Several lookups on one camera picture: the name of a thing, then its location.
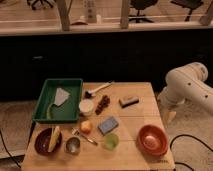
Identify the small metal cup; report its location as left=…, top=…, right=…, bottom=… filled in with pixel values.
left=65, top=137, right=80, bottom=155

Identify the white round container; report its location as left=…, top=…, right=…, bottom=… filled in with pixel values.
left=79, top=99, right=94, bottom=116

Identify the orange fruit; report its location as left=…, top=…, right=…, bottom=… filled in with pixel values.
left=80, top=120, right=93, bottom=134

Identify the green plastic cup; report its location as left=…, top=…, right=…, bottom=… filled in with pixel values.
left=103, top=133, right=119, bottom=150

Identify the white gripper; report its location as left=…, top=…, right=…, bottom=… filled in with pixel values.
left=157, top=89, right=184, bottom=125

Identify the black office chair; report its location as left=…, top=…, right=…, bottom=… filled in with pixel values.
left=26, top=0, right=54, bottom=10
left=129, top=0, right=158, bottom=23

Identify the blue sponge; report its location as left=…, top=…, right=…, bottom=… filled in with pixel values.
left=98, top=116, right=119, bottom=135

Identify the black office chair left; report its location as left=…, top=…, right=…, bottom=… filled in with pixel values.
left=26, top=0, right=54, bottom=10

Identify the green banana in tray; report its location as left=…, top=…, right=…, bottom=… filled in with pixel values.
left=46, top=103, right=53, bottom=119

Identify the grey cloth piece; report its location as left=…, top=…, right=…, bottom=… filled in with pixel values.
left=54, top=88, right=70, bottom=106

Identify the dark brown bowl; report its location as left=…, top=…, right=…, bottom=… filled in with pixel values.
left=34, top=128, right=62, bottom=156

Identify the egg in red bowl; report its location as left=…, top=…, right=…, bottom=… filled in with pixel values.
left=144, top=135, right=159, bottom=150

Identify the metal spoon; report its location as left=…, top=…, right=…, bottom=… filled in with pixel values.
left=72, top=129, right=98, bottom=146

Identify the black floor cable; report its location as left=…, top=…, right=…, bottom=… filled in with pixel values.
left=169, top=133, right=213, bottom=171

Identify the black cable left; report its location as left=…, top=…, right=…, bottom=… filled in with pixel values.
left=0, top=129, right=22, bottom=169

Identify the green plastic tray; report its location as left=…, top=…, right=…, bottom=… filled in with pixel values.
left=33, top=78, right=83, bottom=124

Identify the red plastic bowl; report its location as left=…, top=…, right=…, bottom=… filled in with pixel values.
left=136, top=125, right=168, bottom=157

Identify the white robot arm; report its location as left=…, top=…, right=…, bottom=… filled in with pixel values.
left=157, top=62, right=213, bottom=125

